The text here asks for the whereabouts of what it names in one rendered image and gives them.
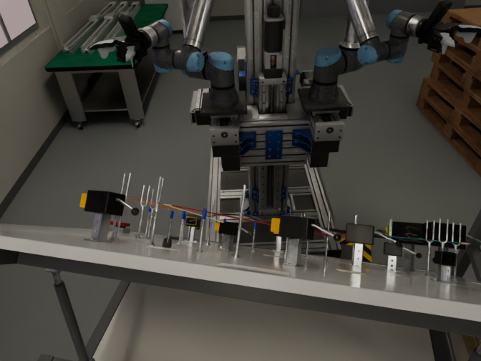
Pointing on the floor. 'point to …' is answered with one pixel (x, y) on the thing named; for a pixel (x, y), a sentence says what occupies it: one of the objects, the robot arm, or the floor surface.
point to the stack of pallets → (457, 89)
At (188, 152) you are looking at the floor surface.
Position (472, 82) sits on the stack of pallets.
